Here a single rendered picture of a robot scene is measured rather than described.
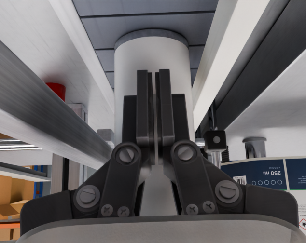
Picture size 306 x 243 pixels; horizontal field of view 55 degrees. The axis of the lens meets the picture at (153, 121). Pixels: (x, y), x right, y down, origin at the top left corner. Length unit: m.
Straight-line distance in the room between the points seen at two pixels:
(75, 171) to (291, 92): 0.32
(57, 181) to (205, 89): 0.34
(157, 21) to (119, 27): 0.02
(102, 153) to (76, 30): 0.08
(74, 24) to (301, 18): 0.16
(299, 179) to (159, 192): 0.47
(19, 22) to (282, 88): 0.25
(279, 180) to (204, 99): 0.40
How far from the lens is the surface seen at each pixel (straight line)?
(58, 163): 0.49
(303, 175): 0.61
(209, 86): 0.19
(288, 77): 0.30
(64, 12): 0.18
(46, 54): 0.34
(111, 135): 0.44
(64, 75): 0.39
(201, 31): 0.19
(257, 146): 0.59
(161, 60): 0.18
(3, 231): 7.68
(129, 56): 0.18
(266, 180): 0.59
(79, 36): 0.20
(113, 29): 0.19
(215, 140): 0.43
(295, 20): 0.26
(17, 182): 3.29
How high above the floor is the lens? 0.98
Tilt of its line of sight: 14 degrees down
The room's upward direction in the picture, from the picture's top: 178 degrees clockwise
